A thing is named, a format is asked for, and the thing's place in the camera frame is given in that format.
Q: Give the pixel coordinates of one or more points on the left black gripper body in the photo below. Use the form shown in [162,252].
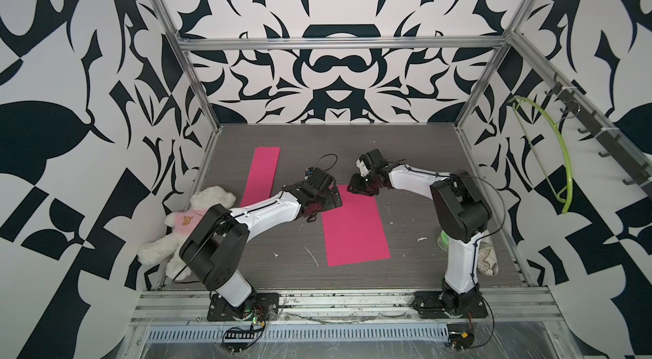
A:
[328,203]

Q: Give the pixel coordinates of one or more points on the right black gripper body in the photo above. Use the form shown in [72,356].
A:
[363,184]

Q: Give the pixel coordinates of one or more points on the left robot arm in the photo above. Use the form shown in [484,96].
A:
[215,247]

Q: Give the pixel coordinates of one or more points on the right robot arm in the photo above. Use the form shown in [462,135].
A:
[461,210]

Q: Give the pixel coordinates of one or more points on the green lidded jar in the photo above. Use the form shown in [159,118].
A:
[443,241]

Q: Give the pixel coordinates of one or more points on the patterned cream pouch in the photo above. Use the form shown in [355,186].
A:
[487,264]

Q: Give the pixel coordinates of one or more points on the white teddy bear pink shirt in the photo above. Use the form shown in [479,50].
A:
[182,224]

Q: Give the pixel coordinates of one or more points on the left small electronics board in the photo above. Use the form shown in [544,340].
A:
[241,336]

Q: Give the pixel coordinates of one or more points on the small electronics board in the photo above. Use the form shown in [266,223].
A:
[241,336]
[461,340]

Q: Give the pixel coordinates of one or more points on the right small electronics board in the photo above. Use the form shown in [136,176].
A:
[461,340]

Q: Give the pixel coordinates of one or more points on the green hoop hanger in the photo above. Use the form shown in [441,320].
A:
[546,144]

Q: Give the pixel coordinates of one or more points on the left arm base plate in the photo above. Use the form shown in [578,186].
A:
[258,306]

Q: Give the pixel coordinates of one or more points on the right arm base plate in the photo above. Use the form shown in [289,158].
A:
[448,304]

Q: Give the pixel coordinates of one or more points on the black wall hook rail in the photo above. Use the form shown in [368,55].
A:
[613,140]

